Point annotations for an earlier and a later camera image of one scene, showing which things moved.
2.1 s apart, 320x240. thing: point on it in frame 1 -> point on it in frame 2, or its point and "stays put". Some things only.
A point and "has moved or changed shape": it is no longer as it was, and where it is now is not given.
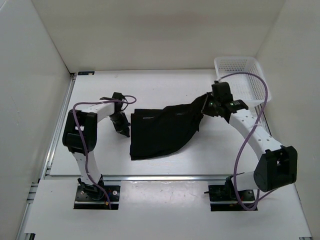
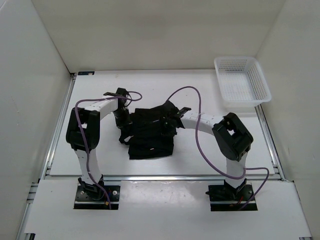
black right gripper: x=205 y=109 -> x=164 y=119
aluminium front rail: x=167 y=177 stays put
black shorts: x=154 y=131 has moved or changed shape
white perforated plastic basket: x=246 y=79 stays put
